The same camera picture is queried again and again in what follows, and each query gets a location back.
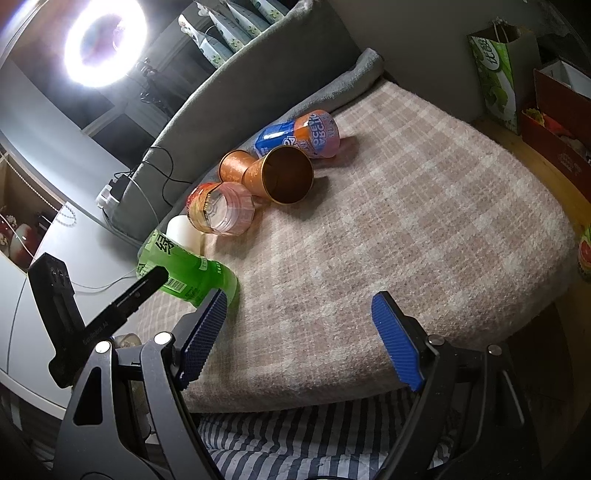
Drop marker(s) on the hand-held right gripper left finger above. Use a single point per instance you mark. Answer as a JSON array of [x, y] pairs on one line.
[[204, 334]]

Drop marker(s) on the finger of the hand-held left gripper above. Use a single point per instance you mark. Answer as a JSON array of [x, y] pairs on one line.
[[134, 295]]

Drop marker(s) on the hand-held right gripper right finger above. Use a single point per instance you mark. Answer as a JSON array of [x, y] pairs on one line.
[[396, 339]]

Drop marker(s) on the large copper metal cup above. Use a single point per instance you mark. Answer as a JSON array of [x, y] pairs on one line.
[[258, 174]]

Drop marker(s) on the white plastic cup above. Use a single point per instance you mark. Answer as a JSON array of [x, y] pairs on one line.
[[181, 230]]

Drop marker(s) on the small copper metal cup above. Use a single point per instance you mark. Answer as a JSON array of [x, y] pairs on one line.
[[231, 166]]

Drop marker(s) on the green plastic bottle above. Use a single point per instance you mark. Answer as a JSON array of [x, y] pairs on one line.
[[184, 267]]

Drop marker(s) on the red white vase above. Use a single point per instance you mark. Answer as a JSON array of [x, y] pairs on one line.
[[23, 247]]

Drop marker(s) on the white power strip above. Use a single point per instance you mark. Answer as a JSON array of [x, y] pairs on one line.
[[111, 194]]

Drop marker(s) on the beige plaid blanket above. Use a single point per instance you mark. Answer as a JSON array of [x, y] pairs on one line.
[[392, 221]]

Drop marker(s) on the crushed orange pink plastic bottle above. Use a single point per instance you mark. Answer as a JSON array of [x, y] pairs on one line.
[[231, 207]]

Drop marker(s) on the blue white striped sheet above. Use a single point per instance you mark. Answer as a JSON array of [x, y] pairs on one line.
[[300, 438]]

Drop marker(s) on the dark shelf unit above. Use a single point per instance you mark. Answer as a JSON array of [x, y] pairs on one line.
[[120, 110]]

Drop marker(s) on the pink fruit print can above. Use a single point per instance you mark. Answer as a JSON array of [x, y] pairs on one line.
[[585, 251]]

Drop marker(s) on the blue orange pink can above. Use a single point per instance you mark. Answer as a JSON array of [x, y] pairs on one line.
[[318, 134]]

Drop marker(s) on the red cardboard box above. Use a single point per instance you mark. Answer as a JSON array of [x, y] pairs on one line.
[[549, 147], [549, 83]]

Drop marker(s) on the grey sofa cushion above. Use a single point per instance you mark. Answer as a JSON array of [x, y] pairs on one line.
[[258, 83]]

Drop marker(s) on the grey towel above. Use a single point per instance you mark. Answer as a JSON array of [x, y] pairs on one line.
[[341, 87]]

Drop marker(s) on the white green patterned pouch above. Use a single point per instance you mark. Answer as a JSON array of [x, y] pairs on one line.
[[213, 50], [270, 9], [189, 30], [228, 27], [247, 14]]

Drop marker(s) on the green paper bag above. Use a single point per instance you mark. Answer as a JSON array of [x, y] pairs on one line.
[[496, 83]]

